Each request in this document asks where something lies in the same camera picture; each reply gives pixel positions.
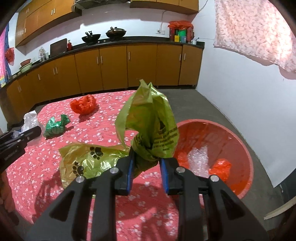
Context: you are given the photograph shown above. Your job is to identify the glass jar on counter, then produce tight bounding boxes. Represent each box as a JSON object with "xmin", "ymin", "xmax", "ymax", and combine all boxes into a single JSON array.
[{"xmin": 39, "ymin": 47, "xmax": 49, "ymax": 62}]

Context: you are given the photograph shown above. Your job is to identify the wall power socket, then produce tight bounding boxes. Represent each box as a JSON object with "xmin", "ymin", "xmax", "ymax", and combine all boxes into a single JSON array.
[{"xmin": 157, "ymin": 30, "xmax": 165, "ymax": 35}]

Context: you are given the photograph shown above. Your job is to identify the pink floral hanging cloth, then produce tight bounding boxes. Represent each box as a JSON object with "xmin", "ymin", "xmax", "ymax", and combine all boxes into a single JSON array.
[{"xmin": 214, "ymin": 1, "xmax": 295, "ymax": 73}]

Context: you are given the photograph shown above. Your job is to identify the stacked bowls on counter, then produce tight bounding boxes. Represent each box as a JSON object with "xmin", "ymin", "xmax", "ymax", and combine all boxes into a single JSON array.
[{"xmin": 20, "ymin": 59, "xmax": 32, "ymax": 73}]

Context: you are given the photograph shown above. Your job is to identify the red bag hanging on wall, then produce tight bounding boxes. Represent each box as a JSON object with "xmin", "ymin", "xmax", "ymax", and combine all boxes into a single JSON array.
[{"xmin": 5, "ymin": 47, "xmax": 15, "ymax": 66}]

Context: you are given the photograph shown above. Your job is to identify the clear bubble wrap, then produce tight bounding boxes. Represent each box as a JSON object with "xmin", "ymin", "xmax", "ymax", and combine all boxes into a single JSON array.
[{"xmin": 188, "ymin": 146, "xmax": 209, "ymax": 178}]

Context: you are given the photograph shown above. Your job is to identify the black wok with lid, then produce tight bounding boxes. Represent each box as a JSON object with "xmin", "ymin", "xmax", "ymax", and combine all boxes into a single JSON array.
[{"xmin": 106, "ymin": 27, "xmax": 126, "ymax": 39}]

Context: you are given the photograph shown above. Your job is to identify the small orange plastic bag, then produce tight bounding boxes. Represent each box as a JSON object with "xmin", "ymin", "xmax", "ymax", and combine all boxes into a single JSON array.
[{"xmin": 70, "ymin": 94, "xmax": 97, "ymax": 115}]

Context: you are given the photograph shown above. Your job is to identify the green plastic bag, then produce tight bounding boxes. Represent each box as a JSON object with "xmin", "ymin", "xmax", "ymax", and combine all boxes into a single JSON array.
[{"xmin": 43, "ymin": 114, "xmax": 70, "ymax": 138}]

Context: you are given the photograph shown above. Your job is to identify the upper wooden kitchen cabinets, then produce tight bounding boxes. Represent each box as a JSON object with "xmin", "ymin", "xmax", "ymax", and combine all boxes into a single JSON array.
[{"xmin": 14, "ymin": 0, "xmax": 200, "ymax": 48}]

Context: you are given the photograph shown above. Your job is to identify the pink blue window curtain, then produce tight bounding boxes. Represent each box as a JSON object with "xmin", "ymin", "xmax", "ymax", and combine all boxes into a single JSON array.
[{"xmin": 0, "ymin": 24, "xmax": 11, "ymax": 88}]

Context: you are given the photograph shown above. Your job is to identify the wooden kitchen cabinets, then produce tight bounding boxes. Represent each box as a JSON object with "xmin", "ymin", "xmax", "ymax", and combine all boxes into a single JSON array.
[
  {"xmin": 1, "ymin": 37, "xmax": 205, "ymax": 126},
  {"xmin": 14, "ymin": 0, "xmax": 200, "ymax": 48}
]

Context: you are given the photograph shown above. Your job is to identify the dark cutting board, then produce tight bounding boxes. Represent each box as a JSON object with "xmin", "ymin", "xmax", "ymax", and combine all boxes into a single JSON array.
[{"xmin": 50, "ymin": 38, "xmax": 67, "ymax": 58}]

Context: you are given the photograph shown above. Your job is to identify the lower wooden kitchen cabinets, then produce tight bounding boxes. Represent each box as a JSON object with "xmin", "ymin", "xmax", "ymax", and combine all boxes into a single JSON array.
[{"xmin": 1, "ymin": 37, "xmax": 205, "ymax": 126}]

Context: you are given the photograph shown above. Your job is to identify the black wok with handle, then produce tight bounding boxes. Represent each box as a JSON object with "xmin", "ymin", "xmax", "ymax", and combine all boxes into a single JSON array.
[{"xmin": 82, "ymin": 31, "xmax": 101, "ymax": 45}]

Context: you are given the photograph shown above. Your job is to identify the red bottle on counter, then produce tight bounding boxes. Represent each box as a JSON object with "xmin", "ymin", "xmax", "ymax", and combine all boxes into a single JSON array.
[{"xmin": 67, "ymin": 40, "xmax": 72, "ymax": 51}]

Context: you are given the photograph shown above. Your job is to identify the yellow-green paw print bag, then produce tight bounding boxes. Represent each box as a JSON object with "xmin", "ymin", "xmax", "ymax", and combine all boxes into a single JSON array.
[{"xmin": 59, "ymin": 143, "xmax": 130, "ymax": 188}]

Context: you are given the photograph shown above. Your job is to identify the wooden plank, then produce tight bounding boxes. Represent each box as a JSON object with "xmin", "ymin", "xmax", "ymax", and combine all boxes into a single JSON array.
[{"xmin": 263, "ymin": 196, "xmax": 296, "ymax": 220}]

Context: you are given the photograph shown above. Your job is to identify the red bag covered containers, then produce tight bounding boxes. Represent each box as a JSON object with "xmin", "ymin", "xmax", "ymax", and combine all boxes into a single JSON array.
[{"xmin": 168, "ymin": 21, "xmax": 194, "ymax": 43}]

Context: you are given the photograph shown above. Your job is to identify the yellow-green plastic bag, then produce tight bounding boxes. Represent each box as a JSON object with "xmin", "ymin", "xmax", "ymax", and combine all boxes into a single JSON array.
[{"xmin": 115, "ymin": 79, "xmax": 179, "ymax": 177}]

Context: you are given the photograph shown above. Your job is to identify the small clear plastic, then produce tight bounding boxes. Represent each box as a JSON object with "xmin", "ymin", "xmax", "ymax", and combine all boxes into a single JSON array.
[{"xmin": 13, "ymin": 110, "xmax": 41, "ymax": 138}]

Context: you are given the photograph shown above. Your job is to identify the person's hand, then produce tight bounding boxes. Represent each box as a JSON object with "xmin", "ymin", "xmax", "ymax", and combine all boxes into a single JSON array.
[{"xmin": 1, "ymin": 171, "xmax": 15, "ymax": 212}]

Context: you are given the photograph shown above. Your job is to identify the red floral tablecloth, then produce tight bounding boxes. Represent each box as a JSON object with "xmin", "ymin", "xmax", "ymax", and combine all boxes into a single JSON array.
[{"xmin": 7, "ymin": 90, "xmax": 178, "ymax": 240}]

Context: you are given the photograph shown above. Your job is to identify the white mug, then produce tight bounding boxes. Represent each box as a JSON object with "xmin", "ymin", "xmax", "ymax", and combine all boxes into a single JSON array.
[{"xmin": 191, "ymin": 38, "xmax": 199, "ymax": 45}]

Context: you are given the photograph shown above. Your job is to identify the red plastic basket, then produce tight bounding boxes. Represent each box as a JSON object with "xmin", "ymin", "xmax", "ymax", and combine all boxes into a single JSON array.
[{"xmin": 174, "ymin": 119, "xmax": 254, "ymax": 199}]

